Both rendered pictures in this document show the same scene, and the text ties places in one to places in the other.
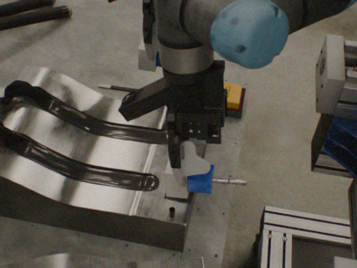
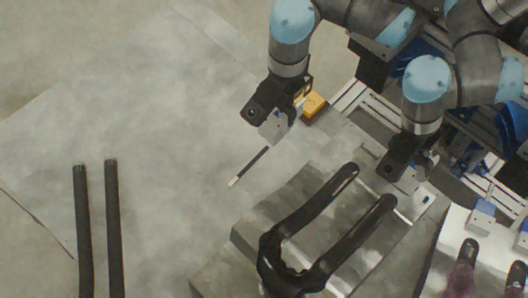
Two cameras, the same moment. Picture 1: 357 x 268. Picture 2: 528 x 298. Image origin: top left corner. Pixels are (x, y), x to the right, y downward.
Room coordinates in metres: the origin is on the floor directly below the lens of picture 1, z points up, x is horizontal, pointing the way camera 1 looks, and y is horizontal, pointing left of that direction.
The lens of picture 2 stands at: (0.49, 0.66, 2.08)
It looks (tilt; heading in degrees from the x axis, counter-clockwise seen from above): 62 degrees down; 301
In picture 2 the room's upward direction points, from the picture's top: 5 degrees clockwise
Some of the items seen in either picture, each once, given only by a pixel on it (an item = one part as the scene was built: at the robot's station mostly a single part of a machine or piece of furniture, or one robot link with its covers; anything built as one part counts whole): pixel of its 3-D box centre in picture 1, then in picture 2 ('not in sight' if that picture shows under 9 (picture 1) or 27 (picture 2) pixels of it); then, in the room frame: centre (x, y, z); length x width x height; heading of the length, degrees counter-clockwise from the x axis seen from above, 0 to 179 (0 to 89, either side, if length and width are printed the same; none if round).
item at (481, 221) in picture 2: not in sight; (484, 206); (0.34, -0.08, 0.86); 0.13 x 0.05 x 0.05; 99
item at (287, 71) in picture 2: not in sight; (286, 56); (0.82, 0.05, 1.17); 0.08 x 0.08 x 0.05
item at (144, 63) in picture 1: (172, 57); (286, 116); (0.81, 0.03, 0.93); 0.13 x 0.05 x 0.05; 82
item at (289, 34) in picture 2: not in sight; (290, 27); (0.82, 0.05, 1.25); 0.09 x 0.08 x 0.11; 98
